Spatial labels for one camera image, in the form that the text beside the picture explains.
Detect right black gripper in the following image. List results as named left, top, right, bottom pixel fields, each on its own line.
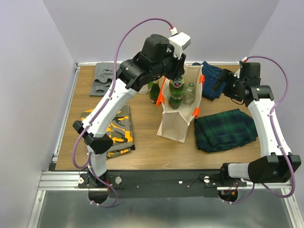
left=211, top=68, right=245, bottom=102

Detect grey folded shorts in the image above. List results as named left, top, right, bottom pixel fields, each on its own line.
left=89, top=62, right=114, bottom=96

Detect beige canvas tote bag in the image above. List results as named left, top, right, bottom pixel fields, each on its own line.
left=157, top=65, right=204, bottom=143

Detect aluminium rail frame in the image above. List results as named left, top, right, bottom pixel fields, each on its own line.
left=27, top=62, right=304, bottom=228

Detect clear plastic water bottle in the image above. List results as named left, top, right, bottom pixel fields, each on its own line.
left=138, top=85, right=148, bottom=95

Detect green glass bottle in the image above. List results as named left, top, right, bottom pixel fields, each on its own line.
left=148, top=82, right=153, bottom=91
left=169, top=76, right=185, bottom=99
left=150, top=80, right=160, bottom=104
left=169, top=96, right=182, bottom=110
left=183, top=82, right=196, bottom=105

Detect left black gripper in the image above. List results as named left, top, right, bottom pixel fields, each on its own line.
left=150, top=45, right=186, bottom=81

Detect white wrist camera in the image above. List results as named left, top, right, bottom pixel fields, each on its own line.
left=169, top=27, right=191, bottom=59
left=234, top=68, right=240, bottom=78

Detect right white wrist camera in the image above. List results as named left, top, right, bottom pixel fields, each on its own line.
left=234, top=68, right=240, bottom=78

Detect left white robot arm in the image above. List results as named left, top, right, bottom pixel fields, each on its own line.
left=73, top=32, right=191, bottom=188

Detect green plaid folded cloth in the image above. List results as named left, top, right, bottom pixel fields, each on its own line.
left=194, top=109, right=258, bottom=152

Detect orange camouflage folded pants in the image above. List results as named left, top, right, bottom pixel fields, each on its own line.
left=80, top=105, right=136, bottom=159

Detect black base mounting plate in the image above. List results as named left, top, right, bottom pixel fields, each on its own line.
left=78, top=169, right=247, bottom=199

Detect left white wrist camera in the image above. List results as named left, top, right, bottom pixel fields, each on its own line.
left=169, top=27, right=191, bottom=59

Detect dark blue folded jeans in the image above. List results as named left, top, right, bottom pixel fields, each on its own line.
left=192, top=61, right=226, bottom=101

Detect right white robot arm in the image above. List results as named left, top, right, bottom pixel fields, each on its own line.
left=213, top=62, right=301, bottom=186

